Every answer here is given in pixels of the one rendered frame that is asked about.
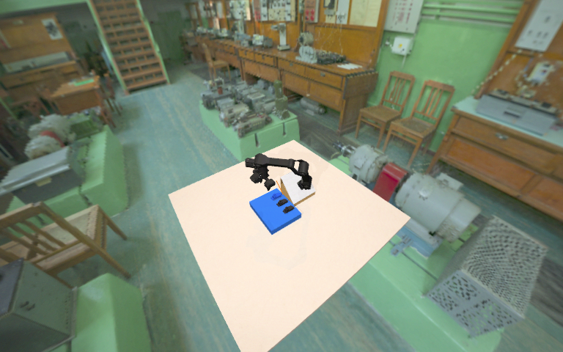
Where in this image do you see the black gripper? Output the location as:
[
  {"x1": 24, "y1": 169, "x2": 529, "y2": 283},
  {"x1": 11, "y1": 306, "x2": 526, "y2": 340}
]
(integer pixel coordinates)
[{"x1": 253, "y1": 169, "x2": 276, "y2": 191}]

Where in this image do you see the blue flat deck plate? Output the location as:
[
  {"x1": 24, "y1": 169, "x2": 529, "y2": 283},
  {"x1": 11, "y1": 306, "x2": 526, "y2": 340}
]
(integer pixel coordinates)
[{"x1": 249, "y1": 188, "x2": 302, "y2": 235}]

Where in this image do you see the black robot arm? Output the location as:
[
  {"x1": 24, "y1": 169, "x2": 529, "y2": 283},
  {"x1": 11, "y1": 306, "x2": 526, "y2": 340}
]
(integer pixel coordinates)
[{"x1": 245, "y1": 153, "x2": 312, "y2": 190}]

